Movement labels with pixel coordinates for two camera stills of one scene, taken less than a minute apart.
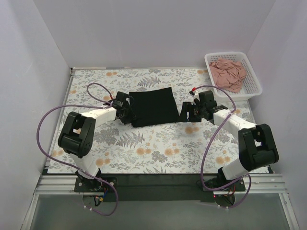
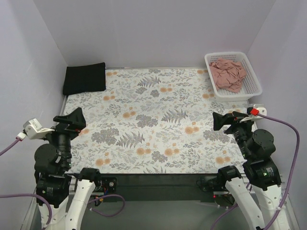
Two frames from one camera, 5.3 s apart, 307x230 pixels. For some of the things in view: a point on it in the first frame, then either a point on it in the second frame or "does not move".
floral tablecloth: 205,145 does not move
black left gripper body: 127,110 to 67,126
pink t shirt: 228,74 does not move
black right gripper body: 189,112 to 235,122
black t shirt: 154,107 to 85,78
